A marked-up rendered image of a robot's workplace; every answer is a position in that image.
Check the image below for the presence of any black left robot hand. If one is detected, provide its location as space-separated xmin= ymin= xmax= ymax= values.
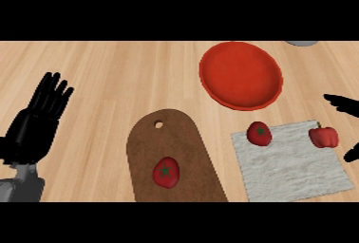
xmin=0 ymin=71 xmax=75 ymax=166

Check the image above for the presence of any red bowl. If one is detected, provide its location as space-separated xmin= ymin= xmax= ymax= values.
xmin=198 ymin=41 xmax=285 ymax=112

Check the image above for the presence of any red tomato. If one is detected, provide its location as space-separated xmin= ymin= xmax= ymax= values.
xmin=152 ymin=156 xmax=180 ymax=190
xmin=245 ymin=121 xmax=273 ymax=147

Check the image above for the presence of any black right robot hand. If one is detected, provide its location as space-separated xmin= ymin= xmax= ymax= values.
xmin=322 ymin=93 xmax=359 ymax=163

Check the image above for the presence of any grey round object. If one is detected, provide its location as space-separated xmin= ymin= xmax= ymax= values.
xmin=285 ymin=41 xmax=319 ymax=47

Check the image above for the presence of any red bell pepper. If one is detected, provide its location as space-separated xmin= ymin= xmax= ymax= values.
xmin=307 ymin=121 xmax=341 ymax=149

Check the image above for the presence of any white cloth placemat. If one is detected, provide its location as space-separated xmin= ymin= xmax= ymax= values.
xmin=230 ymin=119 xmax=356 ymax=203

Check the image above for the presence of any brown wooden cutting board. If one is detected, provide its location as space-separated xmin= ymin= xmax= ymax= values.
xmin=124 ymin=108 xmax=230 ymax=203

